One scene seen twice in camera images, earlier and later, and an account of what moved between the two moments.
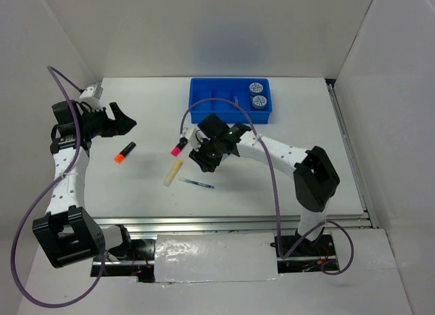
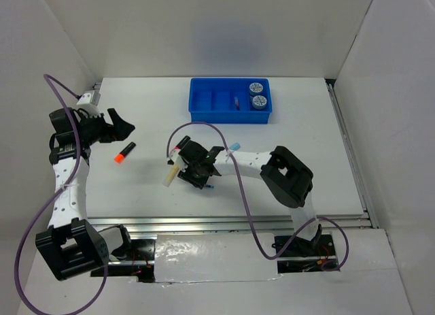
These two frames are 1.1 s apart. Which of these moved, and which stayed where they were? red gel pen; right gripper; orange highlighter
Moved: right gripper
Stayed: red gel pen; orange highlighter
